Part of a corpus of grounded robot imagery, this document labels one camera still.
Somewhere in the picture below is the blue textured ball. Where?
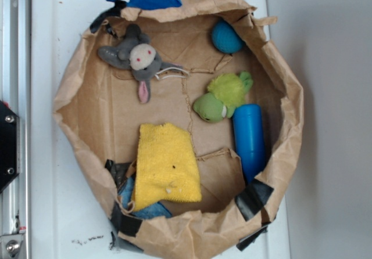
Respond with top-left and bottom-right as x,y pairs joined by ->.
212,20 -> 244,54

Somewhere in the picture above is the brown paper bag bin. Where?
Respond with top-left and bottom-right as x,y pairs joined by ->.
53,0 -> 304,258

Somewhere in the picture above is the green plush turtle toy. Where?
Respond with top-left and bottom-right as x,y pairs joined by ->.
193,71 -> 253,123

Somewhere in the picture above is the yellow terry cloth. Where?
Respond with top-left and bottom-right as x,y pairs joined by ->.
131,123 -> 202,211

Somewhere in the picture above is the blue plastic cylinder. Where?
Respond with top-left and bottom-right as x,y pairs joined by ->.
232,104 -> 266,183

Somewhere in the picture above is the grey plush donkey toy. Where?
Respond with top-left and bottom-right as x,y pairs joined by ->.
98,24 -> 188,103

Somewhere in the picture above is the blue cloth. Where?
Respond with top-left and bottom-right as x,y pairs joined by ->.
119,177 -> 172,220

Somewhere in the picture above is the black tape piece right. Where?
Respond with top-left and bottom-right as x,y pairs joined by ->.
235,179 -> 274,221

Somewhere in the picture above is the black tape piece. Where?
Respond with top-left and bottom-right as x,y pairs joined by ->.
235,179 -> 274,221
110,203 -> 142,237

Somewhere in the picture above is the black tape piece bottom left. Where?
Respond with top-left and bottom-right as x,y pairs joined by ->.
110,203 -> 142,237

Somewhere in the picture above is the blue tape strip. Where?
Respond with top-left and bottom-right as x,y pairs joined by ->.
106,0 -> 183,10

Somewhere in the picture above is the white plastic tray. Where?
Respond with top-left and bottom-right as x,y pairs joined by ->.
30,0 -> 292,259

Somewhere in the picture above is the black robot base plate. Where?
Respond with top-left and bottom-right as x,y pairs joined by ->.
0,101 -> 20,193

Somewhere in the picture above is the aluminium frame rail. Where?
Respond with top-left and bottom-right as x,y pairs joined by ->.
1,0 -> 31,258

